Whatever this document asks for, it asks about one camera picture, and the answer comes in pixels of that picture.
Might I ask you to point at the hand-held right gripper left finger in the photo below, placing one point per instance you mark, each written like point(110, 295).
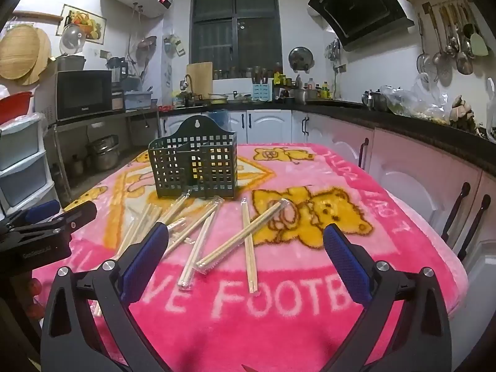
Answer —
point(143, 263)

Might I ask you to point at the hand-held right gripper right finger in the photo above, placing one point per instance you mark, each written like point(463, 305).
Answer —
point(348, 263)

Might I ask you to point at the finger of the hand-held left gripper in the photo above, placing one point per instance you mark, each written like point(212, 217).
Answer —
point(79, 215)
point(42, 210)

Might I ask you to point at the bunch of chopsticks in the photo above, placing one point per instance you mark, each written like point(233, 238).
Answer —
point(249, 248)

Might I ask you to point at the dark green plastic utensil holder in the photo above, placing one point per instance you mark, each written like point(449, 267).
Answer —
point(217, 162)

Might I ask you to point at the row of hanging kitchen utensils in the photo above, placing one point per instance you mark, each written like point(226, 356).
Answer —
point(461, 62)

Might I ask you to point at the white plastic drawer unit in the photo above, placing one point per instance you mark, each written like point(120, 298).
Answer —
point(19, 174)

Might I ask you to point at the small steel lidded pot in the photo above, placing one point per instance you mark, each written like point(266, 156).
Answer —
point(77, 166)

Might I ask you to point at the stacked steel pots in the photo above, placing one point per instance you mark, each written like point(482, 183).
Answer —
point(104, 155)

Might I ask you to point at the metal shelf rack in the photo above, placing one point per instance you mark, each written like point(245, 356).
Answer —
point(97, 124)

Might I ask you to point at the red plastic basin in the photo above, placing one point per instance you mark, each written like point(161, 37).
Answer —
point(15, 106)

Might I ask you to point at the pink printed bear blanket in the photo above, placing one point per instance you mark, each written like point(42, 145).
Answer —
point(252, 317)

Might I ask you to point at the black microwave oven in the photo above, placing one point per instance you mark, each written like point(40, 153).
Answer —
point(81, 95)

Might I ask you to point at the blue plastic box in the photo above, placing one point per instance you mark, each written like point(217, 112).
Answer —
point(137, 100)

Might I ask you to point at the black kitchen countertop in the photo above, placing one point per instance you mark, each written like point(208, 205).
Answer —
point(387, 122)

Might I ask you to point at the grey cooking pot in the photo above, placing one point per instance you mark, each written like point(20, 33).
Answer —
point(71, 64)

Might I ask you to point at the black blender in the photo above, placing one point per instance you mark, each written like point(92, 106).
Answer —
point(117, 70)

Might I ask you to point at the round wooden board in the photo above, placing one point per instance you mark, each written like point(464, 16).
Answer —
point(45, 56)

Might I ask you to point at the small steel kettle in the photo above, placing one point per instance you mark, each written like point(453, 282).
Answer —
point(367, 100)

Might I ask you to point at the large steel kettle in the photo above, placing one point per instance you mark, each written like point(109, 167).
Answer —
point(379, 101)

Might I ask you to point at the blue hanging bin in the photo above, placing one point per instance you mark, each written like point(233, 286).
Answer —
point(220, 117)

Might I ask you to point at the metal sink faucet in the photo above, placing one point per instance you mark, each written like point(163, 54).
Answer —
point(188, 81)

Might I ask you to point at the glass pot lid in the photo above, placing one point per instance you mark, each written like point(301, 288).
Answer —
point(73, 38)

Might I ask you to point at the steel stock pot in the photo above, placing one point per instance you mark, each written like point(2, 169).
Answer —
point(298, 96)

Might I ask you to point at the clear plastic bags of food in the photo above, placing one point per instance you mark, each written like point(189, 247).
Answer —
point(418, 100)

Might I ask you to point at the group of condiment bottles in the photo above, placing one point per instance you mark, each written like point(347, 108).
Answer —
point(314, 89)

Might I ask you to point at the yellow rimmed bowl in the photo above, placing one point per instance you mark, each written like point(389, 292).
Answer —
point(218, 99)

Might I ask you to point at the wooden cutting board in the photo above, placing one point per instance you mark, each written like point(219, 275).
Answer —
point(199, 77)

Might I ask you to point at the pile of ginger roots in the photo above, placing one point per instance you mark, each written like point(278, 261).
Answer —
point(463, 114)

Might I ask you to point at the hanging scrub brushes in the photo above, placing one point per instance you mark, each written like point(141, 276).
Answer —
point(174, 44)

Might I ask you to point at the steel pot lid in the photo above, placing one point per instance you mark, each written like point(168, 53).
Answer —
point(300, 59)

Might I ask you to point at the hanging small kitchen tools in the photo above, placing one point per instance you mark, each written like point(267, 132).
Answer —
point(333, 50)

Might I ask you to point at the row of windowsill jars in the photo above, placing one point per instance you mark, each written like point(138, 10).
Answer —
point(248, 73)

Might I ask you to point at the dark framed window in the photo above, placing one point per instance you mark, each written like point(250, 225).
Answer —
point(217, 38)

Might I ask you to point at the black range hood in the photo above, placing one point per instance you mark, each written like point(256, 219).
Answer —
point(356, 4)

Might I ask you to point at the fruit wall poster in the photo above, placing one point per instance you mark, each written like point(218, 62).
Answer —
point(83, 19)

